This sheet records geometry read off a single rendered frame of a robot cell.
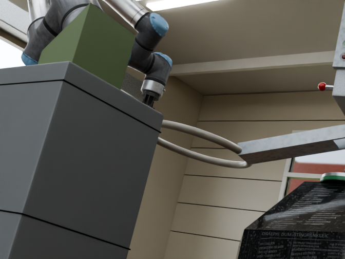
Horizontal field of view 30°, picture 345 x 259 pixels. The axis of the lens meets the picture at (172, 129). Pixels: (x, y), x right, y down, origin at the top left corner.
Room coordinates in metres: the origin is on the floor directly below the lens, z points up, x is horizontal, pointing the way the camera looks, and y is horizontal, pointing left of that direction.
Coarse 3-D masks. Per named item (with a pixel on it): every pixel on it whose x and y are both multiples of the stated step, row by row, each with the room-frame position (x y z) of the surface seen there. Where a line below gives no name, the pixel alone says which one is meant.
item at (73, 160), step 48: (0, 96) 1.83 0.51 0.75; (48, 96) 1.66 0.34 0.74; (96, 96) 1.72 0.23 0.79; (0, 144) 1.77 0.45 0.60; (48, 144) 1.64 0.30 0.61; (96, 144) 1.75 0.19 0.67; (144, 144) 1.88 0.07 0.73; (0, 192) 1.72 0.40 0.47; (48, 192) 1.67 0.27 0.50; (96, 192) 1.79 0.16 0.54; (0, 240) 1.67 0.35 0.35; (48, 240) 1.71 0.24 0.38; (96, 240) 1.82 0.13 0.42
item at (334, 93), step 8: (336, 72) 2.15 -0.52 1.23; (344, 72) 2.13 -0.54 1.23; (336, 80) 2.14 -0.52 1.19; (344, 80) 2.13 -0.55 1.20; (336, 88) 2.14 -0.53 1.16; (344, 88) 2.12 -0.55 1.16; (336, 96) 2.14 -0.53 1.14; (344, 96) 2.12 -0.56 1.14; (344, 104) 2.19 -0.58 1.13; (344, 112) 2.27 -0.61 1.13
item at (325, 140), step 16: (320, 128) 2.20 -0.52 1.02; (336, 128) 2.17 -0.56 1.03; (240, 144) 2.35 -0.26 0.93; (256, 144) 2.32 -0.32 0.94; (272, 144) 2.29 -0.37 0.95; (288, 144) 2.26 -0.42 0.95; (304, 144) 2.23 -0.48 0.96; (320, 144) 2.23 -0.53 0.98; (336, 144) 2.24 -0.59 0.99; (256, 160) 2.41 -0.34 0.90; (272, 160) 2.40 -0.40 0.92
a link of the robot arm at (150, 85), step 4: (144, 80) 2.48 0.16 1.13; (148, 80) 2.46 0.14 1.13; (144, 84) 2.47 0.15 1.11; (148, 84) 2.46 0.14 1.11; (152, 84) 2.45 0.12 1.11; (156, 84) 2.46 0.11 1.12; (160, 84) 2.46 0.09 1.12; (144, 88) 2.47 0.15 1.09; (148, 88) 2.46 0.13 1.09; (152, 88) 2.45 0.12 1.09; (156, 88) 2.46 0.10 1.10; (160, 88) 2.47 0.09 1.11; (152, 92) 2.47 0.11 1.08; (156, 92) 2.46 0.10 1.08; (160, 92) 2.47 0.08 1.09; (160, 96) 2.50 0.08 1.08
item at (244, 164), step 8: (168, 128) 2.32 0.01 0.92; (176, 128) 2.30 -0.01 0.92; (184, 128) 2.29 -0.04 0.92; (192, 128) 2.28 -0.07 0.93; (200, 136) 2.29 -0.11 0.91; (208, 136) 2.28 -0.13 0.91; (216, 136) 2.29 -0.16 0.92; (160, 144) 2.70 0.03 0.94; (168, 144) 2.71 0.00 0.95; (224, 144) 2.30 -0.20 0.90; (232, 144) 2.31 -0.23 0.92; (176, 152) 2.74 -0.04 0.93; (184, 152) 2.74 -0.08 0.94; (192, 152) 2.74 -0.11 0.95; (240, 152) 2.35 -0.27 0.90; (200, 160) 2.74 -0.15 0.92; (208, 160) 2.72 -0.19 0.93; (216, 160) 2.70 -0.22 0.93; (224, 160) 2.68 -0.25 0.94; (240, 168) 2.61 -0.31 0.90
